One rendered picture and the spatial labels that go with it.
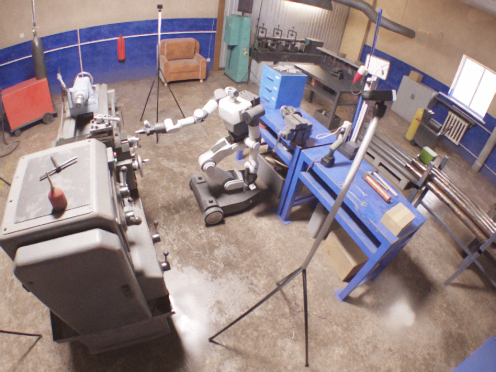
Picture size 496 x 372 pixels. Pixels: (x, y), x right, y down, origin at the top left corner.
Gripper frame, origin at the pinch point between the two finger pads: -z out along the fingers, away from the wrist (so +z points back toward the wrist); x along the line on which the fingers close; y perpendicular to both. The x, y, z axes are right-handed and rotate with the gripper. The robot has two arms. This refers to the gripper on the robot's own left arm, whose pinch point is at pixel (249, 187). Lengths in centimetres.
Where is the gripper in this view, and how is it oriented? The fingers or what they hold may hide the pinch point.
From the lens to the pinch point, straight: 249.7
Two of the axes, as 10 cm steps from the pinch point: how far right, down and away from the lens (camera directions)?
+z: 1.0, -7.7, -6.3
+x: -7.5, 3.6, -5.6
